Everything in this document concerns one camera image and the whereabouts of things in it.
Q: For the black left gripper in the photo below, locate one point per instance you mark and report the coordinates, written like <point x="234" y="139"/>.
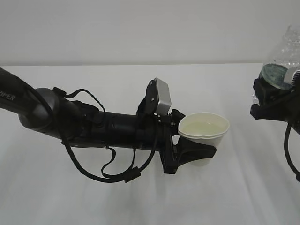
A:
<point x="155" y="133"/>

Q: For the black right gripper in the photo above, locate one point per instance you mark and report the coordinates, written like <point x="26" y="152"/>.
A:
<point x="269" y="105"/>

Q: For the white paper cup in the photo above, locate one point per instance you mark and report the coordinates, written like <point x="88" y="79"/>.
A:
<point x="204" y="127"/>

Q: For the clear green-label water bottle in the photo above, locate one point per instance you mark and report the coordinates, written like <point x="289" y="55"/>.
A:
<point x="285" y="55"/>

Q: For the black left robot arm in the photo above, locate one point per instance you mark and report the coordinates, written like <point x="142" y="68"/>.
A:
<point x="55" y="113"/>

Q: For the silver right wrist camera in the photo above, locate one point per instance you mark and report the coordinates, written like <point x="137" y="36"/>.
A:
<point x="292" y="75"/>

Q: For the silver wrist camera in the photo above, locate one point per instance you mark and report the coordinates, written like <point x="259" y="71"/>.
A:
<point x="158" y="99"/>
<point x="292" y="75"/>

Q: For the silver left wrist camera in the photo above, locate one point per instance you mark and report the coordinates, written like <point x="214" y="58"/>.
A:
<point x="158" y="99"/>

